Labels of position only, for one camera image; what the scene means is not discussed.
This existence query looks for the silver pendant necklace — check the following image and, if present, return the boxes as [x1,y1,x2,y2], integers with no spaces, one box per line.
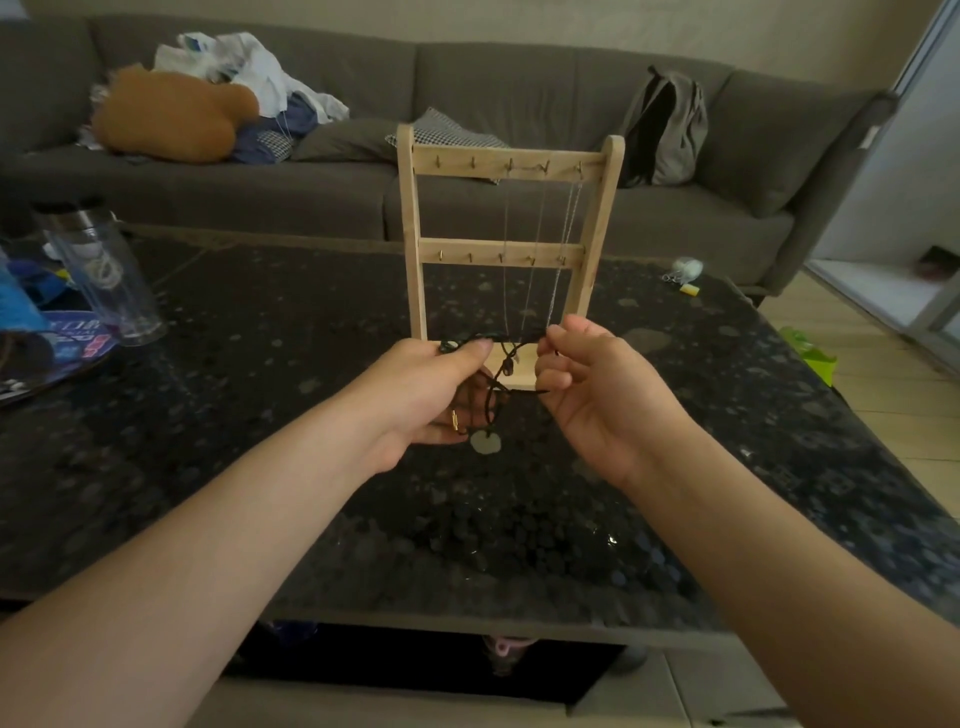
[500,158,551,339]

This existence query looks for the wooden jewelry stand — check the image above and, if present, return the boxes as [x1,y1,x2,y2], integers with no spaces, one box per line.
[395,122,626,393]

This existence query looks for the blue crumpled garment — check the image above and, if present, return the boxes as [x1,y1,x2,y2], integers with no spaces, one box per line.
[232,93,320,165]

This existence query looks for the pink item under table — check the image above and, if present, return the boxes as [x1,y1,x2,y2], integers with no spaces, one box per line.
[483,635,540,678]

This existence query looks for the person's left hand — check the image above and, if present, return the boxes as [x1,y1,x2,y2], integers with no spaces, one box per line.
[329,337,500,475]

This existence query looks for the brown plush toy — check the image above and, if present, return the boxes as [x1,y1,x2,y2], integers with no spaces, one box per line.
[91,63,261,165]

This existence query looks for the grey fabric sofa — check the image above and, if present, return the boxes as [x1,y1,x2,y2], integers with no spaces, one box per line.
[0,13,901,298]

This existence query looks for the silver chain necklace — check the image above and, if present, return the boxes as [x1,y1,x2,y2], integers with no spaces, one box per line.
[543,163,585,328]

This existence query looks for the checkered pillow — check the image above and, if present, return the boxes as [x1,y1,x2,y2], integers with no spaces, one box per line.
[384,107,509,185]

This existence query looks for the blue plastic bottle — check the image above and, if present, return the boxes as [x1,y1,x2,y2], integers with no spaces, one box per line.
[0,251,48,333]

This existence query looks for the person's left forearm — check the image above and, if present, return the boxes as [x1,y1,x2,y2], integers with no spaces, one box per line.
[0,404,388,728]

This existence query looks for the dark shoe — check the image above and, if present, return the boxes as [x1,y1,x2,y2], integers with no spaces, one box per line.
[914,245,960,281]

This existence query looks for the grey flat cushion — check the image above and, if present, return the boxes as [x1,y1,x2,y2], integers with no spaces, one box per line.
[290,117,403,164]

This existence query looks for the person's right forearm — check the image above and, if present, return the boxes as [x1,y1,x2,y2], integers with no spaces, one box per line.
[629,438,960,728]

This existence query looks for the black cord necklace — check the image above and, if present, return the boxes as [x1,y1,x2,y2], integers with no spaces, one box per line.
[437,331,571,457]

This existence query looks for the grey backpack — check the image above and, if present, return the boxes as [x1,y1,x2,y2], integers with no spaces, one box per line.
[618,65,709,189]

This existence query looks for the sliding glass door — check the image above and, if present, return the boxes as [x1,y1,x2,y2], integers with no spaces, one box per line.
[803,0,960,373]

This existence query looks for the white crumpled garment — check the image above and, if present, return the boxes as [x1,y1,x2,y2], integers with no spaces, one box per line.
[153,31,351,125]

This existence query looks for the clear plastic tumbler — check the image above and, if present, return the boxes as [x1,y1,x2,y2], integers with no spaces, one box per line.
[33,200,169,348]

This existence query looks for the green bag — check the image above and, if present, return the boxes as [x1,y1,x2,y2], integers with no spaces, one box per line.
[779,326,839,388]

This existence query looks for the blue printed packet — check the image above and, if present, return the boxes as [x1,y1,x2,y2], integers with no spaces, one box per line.
[0,258,121,403]

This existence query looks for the person's right hand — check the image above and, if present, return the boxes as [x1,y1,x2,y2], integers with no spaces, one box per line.
[533,313,699,493]

